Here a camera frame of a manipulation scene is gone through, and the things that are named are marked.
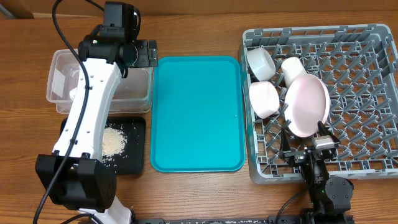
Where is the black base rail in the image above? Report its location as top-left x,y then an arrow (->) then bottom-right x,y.
133,215 -> 355,224

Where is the white pink plate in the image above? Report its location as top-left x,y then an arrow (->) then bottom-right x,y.
284,74 -> 330,138

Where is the grey dishwasher rack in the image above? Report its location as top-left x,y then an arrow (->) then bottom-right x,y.
239,24 -> 397,179

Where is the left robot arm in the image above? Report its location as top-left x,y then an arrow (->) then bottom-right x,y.
35,1 -> 158,223

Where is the white napkin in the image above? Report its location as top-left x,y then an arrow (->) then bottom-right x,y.
69,88 -> 77,100

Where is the teal serving tray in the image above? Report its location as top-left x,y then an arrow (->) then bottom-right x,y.
150,56 -> 246,173

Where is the pile of white rice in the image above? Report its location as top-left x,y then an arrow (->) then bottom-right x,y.
102,123 -> 144,168

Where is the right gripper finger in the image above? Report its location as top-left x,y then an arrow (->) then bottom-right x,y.
317,121 -> 340,144
280,128 -> 291,153

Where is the black plastic tray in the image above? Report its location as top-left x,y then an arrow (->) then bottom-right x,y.
58,116 -> 147,176

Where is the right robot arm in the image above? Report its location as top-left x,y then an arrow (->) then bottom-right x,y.
280,121 -> 354,223

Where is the cardboard backdrop wall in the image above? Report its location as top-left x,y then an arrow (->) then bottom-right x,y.
1,0 -> 397,19

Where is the clear plastic storage bin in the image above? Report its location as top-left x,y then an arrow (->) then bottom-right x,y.
46,49 -> 154,114

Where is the white cup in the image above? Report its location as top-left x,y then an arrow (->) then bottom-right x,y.
281,57 -> 307,88

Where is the grey bowl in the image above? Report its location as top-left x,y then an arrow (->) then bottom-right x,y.
247,47 -> 276,82

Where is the pink bowl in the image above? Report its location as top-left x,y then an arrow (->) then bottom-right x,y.
249,82 -> 279,119

